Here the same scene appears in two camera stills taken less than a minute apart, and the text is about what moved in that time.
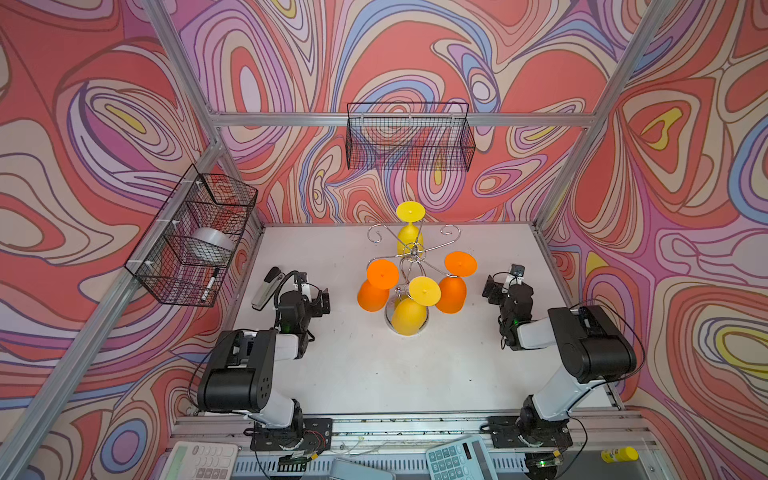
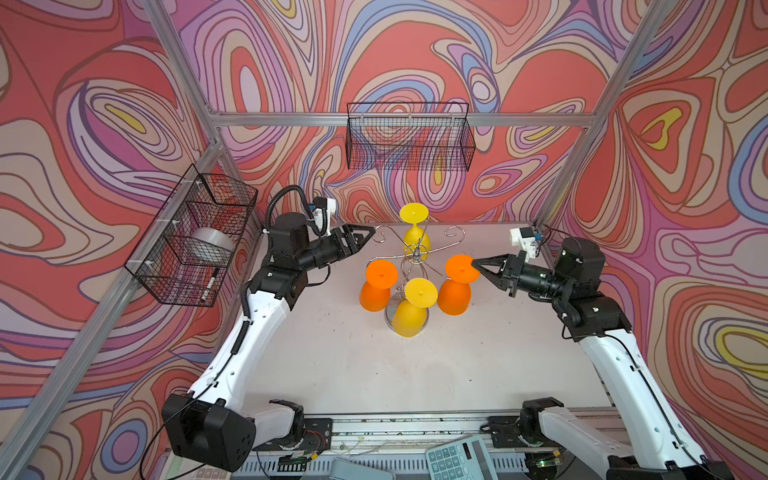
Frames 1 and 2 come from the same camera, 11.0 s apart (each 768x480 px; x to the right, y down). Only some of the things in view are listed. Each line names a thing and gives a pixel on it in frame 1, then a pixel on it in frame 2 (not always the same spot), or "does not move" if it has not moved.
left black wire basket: [185, 258] does not move
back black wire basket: [403, 136] does not move
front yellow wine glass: [409, 314] does not move
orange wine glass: [459, 264] does not move
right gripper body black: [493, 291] -> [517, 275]
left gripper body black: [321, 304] -> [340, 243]
